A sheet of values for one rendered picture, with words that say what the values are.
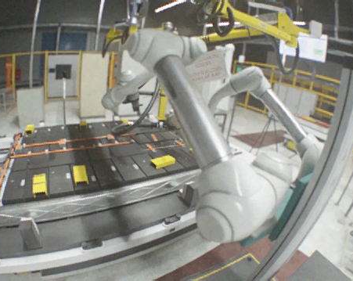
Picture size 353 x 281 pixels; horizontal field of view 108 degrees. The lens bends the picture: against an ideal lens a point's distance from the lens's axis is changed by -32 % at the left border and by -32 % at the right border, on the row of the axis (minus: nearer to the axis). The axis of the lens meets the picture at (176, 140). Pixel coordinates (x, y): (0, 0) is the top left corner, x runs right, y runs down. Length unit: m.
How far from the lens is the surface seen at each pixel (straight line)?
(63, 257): 0.96
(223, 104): 4.17
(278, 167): 0.59
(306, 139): 1.20
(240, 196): 0.44
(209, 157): 0.48
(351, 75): 0.63
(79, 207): 1.02
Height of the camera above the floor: 1.61
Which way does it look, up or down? 21 degrees down
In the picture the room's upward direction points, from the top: 8 degrees clockwise
